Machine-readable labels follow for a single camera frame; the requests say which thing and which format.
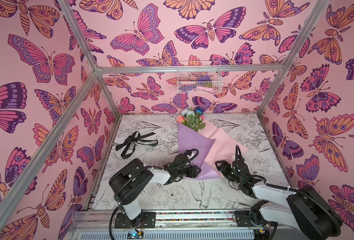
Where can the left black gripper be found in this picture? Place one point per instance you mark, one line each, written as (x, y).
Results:
(193, 171)

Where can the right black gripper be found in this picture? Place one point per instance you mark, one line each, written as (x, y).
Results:
(235, 168)

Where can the pink purple wrapping paper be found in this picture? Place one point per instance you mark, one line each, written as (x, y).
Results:
(214, 145)

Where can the black ribbon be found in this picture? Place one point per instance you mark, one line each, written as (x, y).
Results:
(132, 141)

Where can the blue fake flower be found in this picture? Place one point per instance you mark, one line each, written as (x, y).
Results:
(199, 111)

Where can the pink fake rose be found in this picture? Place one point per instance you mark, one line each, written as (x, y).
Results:
(181, 119)

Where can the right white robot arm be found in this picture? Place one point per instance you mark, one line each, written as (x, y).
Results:
(300, 208)

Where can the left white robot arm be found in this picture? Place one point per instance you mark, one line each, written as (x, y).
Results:
(128, 183)

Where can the white wire basket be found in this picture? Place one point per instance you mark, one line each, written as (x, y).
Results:
(200, 79)

